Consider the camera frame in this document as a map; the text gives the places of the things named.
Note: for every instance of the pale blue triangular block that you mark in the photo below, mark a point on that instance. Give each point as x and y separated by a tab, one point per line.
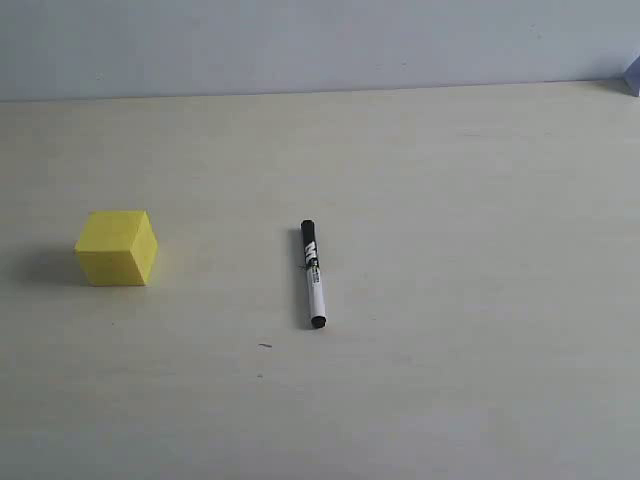
631	77

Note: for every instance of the black white whiteboard marker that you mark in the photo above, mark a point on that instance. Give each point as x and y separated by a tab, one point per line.
316	298

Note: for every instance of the yellow foam cube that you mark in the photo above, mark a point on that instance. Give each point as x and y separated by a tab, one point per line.
117	248

